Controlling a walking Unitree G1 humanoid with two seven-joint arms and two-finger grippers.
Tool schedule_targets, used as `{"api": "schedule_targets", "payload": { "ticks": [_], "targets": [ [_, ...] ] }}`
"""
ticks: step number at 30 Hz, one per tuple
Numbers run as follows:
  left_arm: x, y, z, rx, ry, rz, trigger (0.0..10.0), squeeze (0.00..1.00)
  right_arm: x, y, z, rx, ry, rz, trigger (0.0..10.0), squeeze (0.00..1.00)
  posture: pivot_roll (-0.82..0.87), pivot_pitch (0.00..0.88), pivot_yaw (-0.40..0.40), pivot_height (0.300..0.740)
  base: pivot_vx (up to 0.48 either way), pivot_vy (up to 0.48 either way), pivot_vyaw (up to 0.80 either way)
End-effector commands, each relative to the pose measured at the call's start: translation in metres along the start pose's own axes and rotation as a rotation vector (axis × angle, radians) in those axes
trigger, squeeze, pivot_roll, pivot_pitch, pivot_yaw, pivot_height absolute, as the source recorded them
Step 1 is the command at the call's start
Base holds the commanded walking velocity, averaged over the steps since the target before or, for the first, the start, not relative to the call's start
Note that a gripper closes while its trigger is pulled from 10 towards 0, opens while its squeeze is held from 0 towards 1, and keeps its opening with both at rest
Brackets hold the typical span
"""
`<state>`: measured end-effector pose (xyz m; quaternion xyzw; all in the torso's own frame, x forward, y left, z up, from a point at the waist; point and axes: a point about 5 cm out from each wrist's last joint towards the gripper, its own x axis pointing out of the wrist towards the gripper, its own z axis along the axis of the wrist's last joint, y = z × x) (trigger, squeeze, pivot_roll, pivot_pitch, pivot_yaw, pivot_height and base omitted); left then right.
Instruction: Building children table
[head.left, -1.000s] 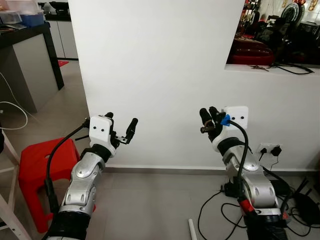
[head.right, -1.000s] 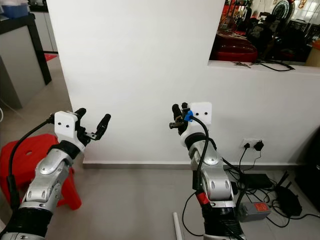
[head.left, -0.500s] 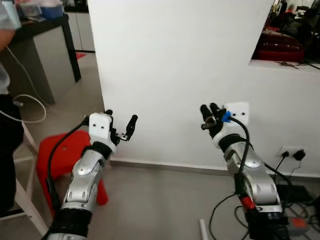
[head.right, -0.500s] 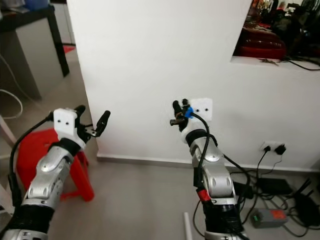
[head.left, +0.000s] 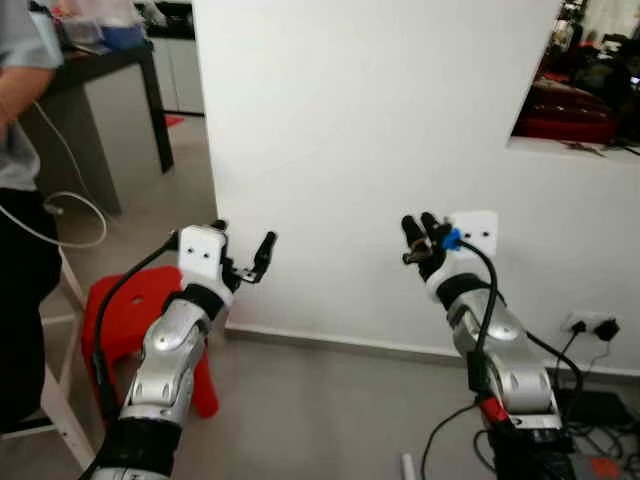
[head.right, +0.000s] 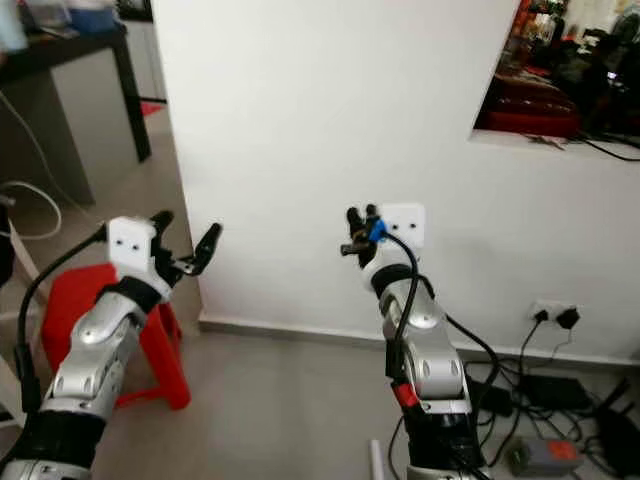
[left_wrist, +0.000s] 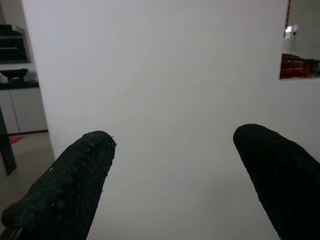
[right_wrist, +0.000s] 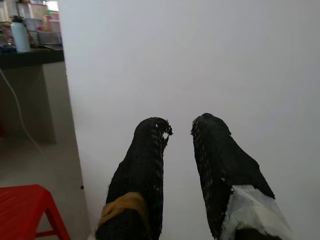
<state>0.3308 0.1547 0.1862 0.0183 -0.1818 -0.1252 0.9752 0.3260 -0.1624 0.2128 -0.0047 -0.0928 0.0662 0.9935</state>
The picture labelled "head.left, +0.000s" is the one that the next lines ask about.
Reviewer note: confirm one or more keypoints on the red floor object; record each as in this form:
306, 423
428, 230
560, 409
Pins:
130, 310

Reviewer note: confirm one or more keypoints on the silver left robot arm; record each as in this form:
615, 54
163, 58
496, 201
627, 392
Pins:
165, 370

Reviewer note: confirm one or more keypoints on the small black wall plug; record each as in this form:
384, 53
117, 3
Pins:
578, 326

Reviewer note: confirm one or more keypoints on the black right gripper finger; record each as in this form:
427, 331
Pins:
410, 232
431, 228

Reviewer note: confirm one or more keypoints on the white chair frame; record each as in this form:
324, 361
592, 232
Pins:
65, 420

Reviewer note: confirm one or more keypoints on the dark red round pot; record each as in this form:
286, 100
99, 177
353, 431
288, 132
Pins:
565, 115

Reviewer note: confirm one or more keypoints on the black power adapter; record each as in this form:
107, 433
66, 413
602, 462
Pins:
595, 405

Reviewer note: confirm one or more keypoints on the grey box device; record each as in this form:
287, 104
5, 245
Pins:
600, 467

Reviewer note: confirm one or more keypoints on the black wall plug charger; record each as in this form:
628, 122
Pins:
607, 328

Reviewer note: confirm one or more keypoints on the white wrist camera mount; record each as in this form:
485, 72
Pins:
203, 255
475, 232

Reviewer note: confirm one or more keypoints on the person in grey shirt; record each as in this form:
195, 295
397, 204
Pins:
20, 280

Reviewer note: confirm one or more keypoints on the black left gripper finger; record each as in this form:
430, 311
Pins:
218, 226
266, 250

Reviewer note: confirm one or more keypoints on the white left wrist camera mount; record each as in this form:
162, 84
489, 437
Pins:
203, 255

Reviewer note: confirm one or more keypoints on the dark counter table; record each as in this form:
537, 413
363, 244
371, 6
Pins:
110, 62

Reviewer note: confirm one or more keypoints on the blue plastic container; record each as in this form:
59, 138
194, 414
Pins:
120, 38

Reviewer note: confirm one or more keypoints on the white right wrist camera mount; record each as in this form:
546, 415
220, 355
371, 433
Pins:
475, 232

